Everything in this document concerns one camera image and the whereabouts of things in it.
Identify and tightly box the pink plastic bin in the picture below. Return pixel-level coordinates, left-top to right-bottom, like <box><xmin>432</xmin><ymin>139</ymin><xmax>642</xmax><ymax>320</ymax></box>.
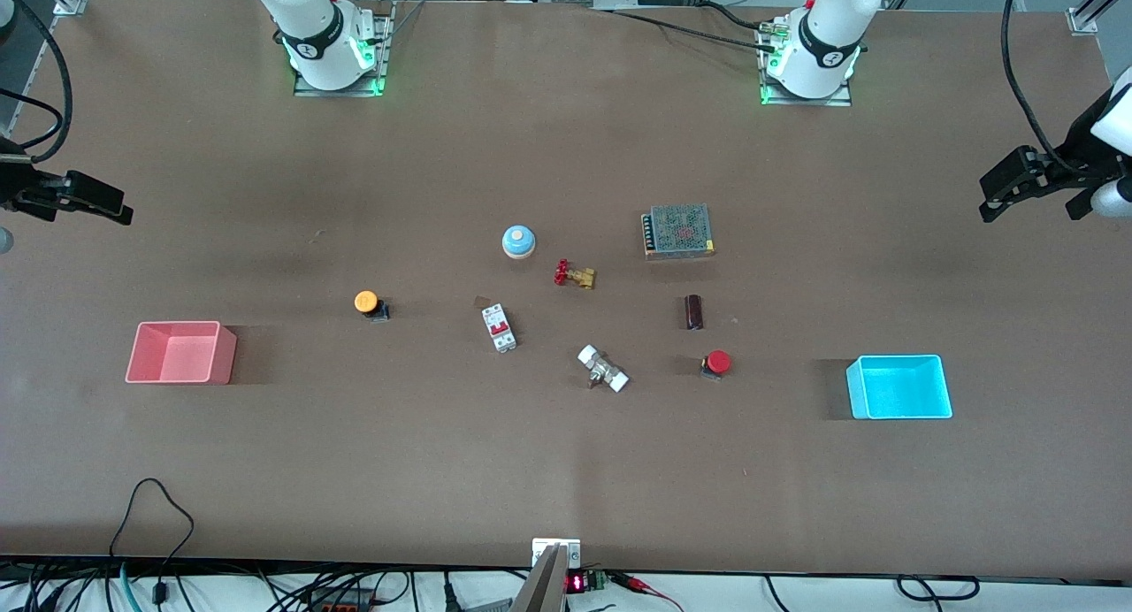
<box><xmin>125</xmin><ymin>320</ymin><xmax>238</xmax><ymax>385</ymax></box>

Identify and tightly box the cyan plastic bin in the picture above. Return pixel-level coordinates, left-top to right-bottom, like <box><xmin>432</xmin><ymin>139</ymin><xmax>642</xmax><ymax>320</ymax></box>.
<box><xmin>845</xmin><ymin>355</ymin><xmax>954</xmax><ymax>420</ymax></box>

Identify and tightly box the metal mesh power supply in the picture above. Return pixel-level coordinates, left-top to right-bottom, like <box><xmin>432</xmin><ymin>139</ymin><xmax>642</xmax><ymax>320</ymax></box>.
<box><xmin>641</xmin><ymin>203</ymin><xmax>716</xmax><ymax>260</ymax></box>

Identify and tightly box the white red circuit breaker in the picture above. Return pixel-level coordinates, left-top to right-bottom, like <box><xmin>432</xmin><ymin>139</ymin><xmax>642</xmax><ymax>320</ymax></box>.
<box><xmin>481</xmin><ymin>303</ymin><xmax>519</xmax><ymax>354</ymax></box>

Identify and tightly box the white metal pipe fitting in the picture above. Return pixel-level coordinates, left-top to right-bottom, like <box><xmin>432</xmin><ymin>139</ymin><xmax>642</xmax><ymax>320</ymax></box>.
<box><xmin>577</xmin><ymin>344</ymin><xmax>631</xmax><ymax>394</ymax></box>

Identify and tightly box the red clip lead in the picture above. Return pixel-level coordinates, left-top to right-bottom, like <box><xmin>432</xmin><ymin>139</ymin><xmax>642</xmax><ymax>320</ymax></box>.
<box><xmin>615</xmin><ymin>573</ymin><xmax>686</xmax><ymax>612</ymax></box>

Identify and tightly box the grey metal bar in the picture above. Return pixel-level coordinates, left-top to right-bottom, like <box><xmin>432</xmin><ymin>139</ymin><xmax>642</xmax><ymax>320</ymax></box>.
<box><xmin>509</xmin><ymin>546</ymin><xmax>569</xmax><ymax>612</ymax></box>

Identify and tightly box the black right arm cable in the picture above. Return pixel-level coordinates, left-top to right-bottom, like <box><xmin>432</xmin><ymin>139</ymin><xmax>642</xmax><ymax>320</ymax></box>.
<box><xmin>0</xmin><ymin>0</ymin><xmax>73</xmax><ymax>149</ymax></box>

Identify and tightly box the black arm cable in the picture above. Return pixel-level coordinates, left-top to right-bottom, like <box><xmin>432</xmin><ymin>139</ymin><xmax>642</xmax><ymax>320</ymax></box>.
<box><xmin>0</xmin><ymin>0</ymin><xmax>73</xmax><ymax>149</ymax></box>
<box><xmin>999</xmin><ymin>0</ymin><xmax>1075</xmax><ymax>175</ymax></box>

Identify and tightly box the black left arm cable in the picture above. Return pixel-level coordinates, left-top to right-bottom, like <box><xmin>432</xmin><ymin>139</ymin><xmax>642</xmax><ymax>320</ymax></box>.
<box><xmin>999</xmin><ymin>0</ymin><xmax>1075</xmax><ymax>175</ymax></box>

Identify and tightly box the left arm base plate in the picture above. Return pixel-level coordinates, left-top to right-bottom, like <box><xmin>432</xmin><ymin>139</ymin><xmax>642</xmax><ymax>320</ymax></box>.
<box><xmin>757</xmin><ymin>18</ymin><xmax>854</xmax><ymax>107</ymax></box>

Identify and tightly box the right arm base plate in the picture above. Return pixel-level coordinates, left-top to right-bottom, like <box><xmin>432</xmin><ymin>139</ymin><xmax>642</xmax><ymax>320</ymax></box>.
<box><xmin>294</xmin><ymin>0</ymin><xmax>394</xmax><ymax>98</ymax></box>

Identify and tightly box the black looped cable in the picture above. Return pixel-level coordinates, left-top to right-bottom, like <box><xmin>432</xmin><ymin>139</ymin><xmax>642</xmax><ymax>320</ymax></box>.
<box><xmin>108</xmin><ymin>478</ymin><xmax>195</xmax><ymax>608</ymax></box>

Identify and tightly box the brass valve red handle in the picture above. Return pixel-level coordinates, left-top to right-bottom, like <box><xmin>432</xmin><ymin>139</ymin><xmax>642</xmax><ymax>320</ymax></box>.
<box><xmin>554</xmin><ymin>259</ymin><xmax>598</xmax><ymax>291</ymax></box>

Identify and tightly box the small metal bracket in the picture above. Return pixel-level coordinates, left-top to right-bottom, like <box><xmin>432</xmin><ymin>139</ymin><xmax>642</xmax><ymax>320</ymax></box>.
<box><xmin>532</xmin><ymin>538</ymin><xmax>582</xmax><ymax>569</ymax></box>

